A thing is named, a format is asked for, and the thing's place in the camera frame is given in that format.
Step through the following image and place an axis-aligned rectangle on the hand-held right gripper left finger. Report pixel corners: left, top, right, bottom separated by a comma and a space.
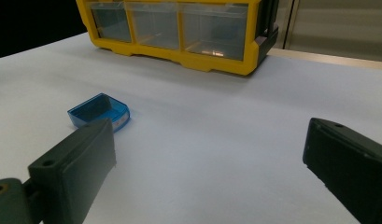
27, 118, 118, 224

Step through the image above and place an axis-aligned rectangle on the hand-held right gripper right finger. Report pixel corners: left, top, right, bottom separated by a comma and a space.
302, 117, 382, 224

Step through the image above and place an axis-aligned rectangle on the clear plastic drawer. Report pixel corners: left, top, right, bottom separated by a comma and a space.
86, 1, 133, 44
124, 2, 181, 50
177, 3, 249, 62

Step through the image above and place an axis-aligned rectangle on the small blue plastic box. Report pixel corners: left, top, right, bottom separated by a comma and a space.
67, 92, 131, 133

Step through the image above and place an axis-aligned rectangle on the yellow drawer organizer cabinet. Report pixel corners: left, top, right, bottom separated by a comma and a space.
75, 0, 280, 77

